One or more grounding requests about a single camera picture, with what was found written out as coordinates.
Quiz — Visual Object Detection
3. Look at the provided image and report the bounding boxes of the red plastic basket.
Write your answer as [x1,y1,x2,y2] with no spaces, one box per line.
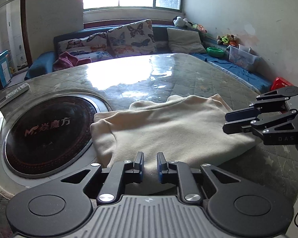
[270,77,293,91]

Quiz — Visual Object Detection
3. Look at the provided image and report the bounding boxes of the round black induction cooktop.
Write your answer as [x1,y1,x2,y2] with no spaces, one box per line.
[4,95,100,179]

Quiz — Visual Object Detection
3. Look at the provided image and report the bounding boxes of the grey remote control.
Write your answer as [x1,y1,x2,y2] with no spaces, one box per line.
[0,82,30,108]

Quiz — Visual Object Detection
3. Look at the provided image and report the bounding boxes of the cream fleece garment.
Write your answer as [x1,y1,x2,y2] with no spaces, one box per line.
[90,94,259,195]

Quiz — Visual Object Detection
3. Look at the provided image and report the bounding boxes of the butterfly print pillow left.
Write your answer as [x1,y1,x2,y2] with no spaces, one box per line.
[57,32,113,62]

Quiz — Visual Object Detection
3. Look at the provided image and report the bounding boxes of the beige plain cushion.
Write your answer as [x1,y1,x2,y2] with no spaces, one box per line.
[167,28,207,54]

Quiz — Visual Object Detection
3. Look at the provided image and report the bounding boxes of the blue white storage cabinet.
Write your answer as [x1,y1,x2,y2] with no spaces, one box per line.
[0,50,12,87]

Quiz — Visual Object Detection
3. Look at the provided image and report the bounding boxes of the black white plush toy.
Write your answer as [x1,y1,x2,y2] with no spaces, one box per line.
[173,16,193,29]

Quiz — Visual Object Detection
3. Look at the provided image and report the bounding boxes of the green plastic bowl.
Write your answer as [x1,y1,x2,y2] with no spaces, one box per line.
[207,47,225,58]

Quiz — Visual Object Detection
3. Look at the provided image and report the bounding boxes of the magenta cloth on sofa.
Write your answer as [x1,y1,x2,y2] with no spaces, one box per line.
[53,52,92,71]

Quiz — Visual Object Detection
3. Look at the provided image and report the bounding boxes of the butterfly print cushion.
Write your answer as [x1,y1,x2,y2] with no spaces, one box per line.
[107,19,158,58]

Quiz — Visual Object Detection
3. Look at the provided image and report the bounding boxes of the colourful plush toys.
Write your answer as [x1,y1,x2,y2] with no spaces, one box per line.
[216,35,238,47]

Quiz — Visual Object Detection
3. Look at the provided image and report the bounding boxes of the clear plastic storage box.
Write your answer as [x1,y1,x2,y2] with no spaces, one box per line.
[227,45,260,72]

